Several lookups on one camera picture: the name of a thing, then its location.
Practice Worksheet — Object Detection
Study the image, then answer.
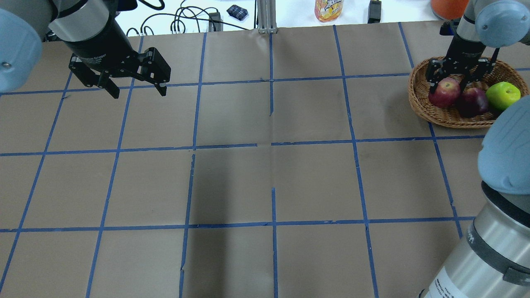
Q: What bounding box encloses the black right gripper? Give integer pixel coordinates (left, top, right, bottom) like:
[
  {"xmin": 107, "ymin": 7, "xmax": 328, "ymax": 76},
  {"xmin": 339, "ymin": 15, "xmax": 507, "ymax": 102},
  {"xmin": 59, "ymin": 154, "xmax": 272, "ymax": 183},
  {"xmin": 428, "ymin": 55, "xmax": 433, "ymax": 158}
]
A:
[{"xmin": 426, "ymin": 35, "xmax": 500, "ymax": 94}]

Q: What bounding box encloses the red yellow apple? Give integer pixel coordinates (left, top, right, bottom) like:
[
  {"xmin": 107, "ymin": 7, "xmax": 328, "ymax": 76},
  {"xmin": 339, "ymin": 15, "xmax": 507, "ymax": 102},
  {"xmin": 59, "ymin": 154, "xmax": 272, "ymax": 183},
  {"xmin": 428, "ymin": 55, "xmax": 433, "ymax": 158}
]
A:
[{"xmin": 428, "ymin": 77, "xmax": 461, "ymax": 108}]

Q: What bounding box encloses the dark red apple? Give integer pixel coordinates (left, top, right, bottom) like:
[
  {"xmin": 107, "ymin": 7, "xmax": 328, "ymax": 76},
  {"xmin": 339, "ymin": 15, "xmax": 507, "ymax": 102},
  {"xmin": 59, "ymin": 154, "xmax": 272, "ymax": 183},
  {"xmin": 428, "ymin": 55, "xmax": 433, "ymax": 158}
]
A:
[{"xmin": 455, "ymin": 87, "xmax": 489, "ymax": 118}]

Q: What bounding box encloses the black power adapter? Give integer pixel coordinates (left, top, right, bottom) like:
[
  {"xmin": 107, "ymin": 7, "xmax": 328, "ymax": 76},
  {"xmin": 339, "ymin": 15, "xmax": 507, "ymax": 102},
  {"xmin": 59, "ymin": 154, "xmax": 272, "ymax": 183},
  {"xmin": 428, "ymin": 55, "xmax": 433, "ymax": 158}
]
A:
[{"xmin": 367, "ymin": 0, "xmax": 382, "ymax": 23}]

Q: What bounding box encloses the aluminium frame post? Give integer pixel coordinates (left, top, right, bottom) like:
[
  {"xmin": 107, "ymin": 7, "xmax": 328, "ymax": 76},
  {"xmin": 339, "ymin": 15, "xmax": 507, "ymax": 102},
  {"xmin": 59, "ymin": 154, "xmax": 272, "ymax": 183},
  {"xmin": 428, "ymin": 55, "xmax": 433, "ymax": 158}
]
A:
[{"xmin": 255, "ymin": 0, "xmax": 278, "ymax": 34}]

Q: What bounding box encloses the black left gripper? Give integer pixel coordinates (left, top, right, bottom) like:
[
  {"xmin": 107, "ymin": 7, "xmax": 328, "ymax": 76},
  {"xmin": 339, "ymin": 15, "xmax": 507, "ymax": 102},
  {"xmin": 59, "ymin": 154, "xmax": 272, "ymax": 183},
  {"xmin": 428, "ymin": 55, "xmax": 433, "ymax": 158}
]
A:
[{"xmin": 68, "ymin": 17, "xmax": 171, "ymax": 99}]

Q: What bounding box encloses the orange bucket grey lid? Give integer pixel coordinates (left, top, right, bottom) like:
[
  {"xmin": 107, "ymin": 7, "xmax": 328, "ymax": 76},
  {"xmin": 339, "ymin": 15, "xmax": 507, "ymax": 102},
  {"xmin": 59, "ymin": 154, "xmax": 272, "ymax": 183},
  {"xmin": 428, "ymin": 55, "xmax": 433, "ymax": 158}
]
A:
[{"xmin": 430, "ymin": 0, "xmax": 469, "ymax": 19}]

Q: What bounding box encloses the orange juice bottle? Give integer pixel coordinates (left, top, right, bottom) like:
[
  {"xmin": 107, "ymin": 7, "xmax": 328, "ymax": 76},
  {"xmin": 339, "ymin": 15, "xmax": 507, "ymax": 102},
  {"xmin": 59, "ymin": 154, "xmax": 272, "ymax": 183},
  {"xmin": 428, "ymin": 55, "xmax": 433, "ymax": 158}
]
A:
[{"xmin": 314, "ymin": 0, "xmax": 343, "ymax": 23}]

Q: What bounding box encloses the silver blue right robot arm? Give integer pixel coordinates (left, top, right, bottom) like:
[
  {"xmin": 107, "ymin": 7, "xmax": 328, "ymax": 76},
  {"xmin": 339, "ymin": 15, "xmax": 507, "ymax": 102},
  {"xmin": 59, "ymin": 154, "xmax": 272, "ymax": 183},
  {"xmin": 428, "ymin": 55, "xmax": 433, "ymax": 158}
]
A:
[{"xmin": 419, "ymin": 0, "xmax": 530, "ymax": 298}]

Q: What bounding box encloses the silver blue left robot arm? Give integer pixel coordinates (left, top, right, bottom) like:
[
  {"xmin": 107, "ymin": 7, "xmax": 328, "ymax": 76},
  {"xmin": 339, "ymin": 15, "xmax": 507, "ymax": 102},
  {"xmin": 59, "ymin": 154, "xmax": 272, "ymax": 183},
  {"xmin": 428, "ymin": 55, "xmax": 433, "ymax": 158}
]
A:
[{"xmin": 0, "ymin": 0, "xmax": 171, "ymax": 98}]

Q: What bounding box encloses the woven wicker basket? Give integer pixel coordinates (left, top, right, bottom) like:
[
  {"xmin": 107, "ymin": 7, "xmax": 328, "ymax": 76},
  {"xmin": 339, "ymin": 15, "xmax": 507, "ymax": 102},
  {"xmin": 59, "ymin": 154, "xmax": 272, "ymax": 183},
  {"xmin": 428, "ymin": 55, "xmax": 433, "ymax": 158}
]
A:
[{"xmin": 408, "ymin": 58, "xmax": 529, "ymax": 129}]

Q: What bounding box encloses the green apple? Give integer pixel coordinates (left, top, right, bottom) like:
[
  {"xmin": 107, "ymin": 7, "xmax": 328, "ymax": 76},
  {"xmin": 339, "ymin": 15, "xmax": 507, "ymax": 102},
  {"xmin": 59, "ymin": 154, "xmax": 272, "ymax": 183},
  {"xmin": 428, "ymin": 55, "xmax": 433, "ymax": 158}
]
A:
[{"xmin": 485, "ymin": 82, "xmax": 522, "ymax": 111}]

